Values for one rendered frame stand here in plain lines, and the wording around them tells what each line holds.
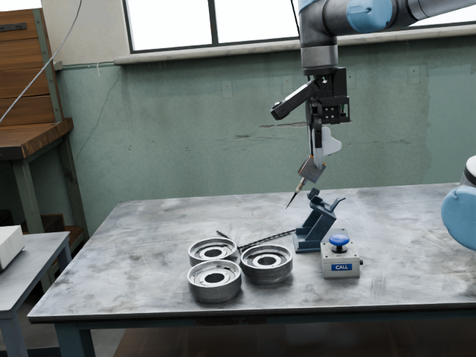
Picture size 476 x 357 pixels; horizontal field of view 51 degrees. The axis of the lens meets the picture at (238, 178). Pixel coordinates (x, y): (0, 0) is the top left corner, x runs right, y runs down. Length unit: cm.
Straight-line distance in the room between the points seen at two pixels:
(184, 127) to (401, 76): 111
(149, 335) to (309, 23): 85
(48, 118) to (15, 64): 30
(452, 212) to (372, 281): 22
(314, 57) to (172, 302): 56
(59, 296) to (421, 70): 203
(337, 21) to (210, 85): 163
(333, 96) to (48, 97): 186
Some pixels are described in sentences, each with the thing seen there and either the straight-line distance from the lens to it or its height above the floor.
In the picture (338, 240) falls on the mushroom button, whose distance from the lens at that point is 102.
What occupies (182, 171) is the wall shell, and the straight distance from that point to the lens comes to 272.
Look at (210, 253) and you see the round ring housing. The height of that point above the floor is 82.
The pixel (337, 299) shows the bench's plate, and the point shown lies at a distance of 97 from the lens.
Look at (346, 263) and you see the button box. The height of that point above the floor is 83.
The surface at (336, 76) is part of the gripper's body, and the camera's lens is 108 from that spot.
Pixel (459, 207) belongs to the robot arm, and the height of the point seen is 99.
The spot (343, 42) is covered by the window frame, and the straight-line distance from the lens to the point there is 247.
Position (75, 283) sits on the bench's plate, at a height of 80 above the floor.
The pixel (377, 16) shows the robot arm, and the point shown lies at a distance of 99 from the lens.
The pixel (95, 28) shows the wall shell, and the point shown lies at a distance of 271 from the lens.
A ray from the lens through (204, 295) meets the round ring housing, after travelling 97.
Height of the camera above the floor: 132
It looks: 19 degrees down
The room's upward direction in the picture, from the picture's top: 5 degrees counter-clockwise
